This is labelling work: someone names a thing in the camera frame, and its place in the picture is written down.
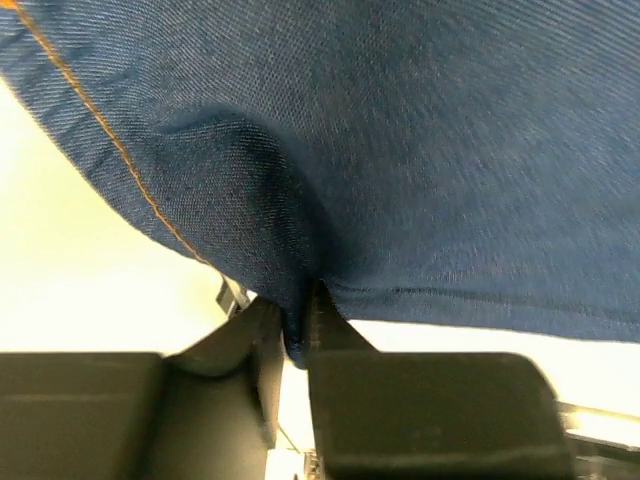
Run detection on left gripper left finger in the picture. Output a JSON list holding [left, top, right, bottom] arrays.
[[1, 298, 283, 479]]

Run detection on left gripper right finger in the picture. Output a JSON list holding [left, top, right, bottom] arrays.
[[307, 283, 575, 479]]

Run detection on dark blue denim trousers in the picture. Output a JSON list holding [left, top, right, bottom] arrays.
[[1, 1, 639, 364]]

